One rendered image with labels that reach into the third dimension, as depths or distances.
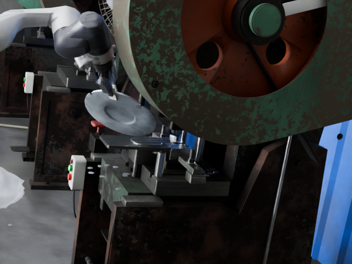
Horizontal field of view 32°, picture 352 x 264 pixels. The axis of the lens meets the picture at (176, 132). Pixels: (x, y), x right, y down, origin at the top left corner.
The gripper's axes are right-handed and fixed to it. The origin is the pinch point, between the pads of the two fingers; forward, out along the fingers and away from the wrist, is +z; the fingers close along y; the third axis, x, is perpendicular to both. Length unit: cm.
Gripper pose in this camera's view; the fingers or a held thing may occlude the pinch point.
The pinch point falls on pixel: (112, 91)
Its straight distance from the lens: 224.8
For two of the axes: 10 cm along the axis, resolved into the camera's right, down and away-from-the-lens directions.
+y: 3.2, -8.1, 4.9
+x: -9.4, -2.2, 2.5
